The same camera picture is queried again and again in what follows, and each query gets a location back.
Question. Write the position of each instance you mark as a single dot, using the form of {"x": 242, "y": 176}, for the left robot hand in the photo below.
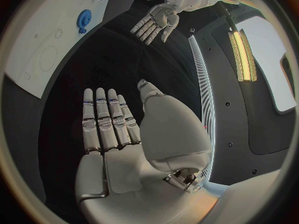
{"x": 161, "y": 16}

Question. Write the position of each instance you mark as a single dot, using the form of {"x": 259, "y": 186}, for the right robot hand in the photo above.
{"x": 168, "y": 134}

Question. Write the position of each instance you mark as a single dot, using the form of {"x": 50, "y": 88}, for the white task board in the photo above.
{"x": 46, "y": 33}

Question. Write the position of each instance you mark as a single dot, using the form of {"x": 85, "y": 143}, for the small blue gear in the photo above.
{"x": 82, "y": 30}

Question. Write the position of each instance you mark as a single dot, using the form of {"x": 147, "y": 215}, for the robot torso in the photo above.
{"x": 245, "y": 97}

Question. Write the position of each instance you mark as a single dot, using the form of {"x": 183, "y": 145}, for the glowing light bar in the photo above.
{"x": 242, "y": 56}

